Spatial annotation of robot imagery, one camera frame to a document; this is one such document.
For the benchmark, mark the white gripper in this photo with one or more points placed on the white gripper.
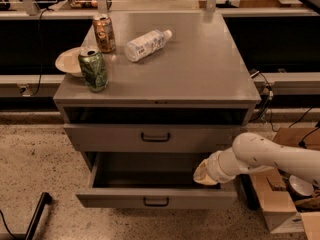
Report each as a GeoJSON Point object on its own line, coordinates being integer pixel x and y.
{"type": "Point", "coordinates": [217, 168]}

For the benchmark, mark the grey drawer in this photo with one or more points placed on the grey drawer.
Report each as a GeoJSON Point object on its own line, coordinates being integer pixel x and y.
{"type": "Point", "coordinates": [151, 138]}
{"type": "Point", "coordinates": [151, 180]}

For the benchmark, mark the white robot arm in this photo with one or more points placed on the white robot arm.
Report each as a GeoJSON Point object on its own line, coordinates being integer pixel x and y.
{"type": "Point", "coordinates": [251, 153]}

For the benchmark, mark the grey top drawer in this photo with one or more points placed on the grey top drawer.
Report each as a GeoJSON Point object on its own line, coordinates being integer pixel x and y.
{"type": "Point", "coordinates": [151, 138]}

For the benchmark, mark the black bar beside cabinet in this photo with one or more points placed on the black bar beside cabinet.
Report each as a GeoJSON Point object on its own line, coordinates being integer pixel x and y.
{"type": "Point", "coordinates": [250, 193]}

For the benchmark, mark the brown cardboard box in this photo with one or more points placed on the brown cardboard box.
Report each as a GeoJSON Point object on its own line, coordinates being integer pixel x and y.
{"type": "Point", "coordinates": [281, 213]}

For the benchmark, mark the white bowl in box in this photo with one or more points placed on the white bowl in box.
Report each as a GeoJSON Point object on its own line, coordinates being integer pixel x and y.
{"type": "Point", "coordinates": [300, 187]}

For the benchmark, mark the clear plastic water bottle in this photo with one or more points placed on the clear plastic water bottle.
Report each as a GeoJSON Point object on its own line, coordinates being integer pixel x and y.
{"type": "Point", "coordinates": [146, 44]}

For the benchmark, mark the black metal stand leg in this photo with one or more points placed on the black metal stand leg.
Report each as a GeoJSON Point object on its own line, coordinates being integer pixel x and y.
{"type": "Point", "coordinates": [44, 200]}

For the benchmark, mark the green soda can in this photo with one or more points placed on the green soda can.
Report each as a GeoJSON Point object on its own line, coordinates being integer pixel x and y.
{"type": "Point", "coordinates": [93, 69]}

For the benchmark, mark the orange soda can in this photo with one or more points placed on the orange soda can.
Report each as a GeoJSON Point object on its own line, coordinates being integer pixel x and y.
{"type": "Point", "coordinates": [104, 33]}

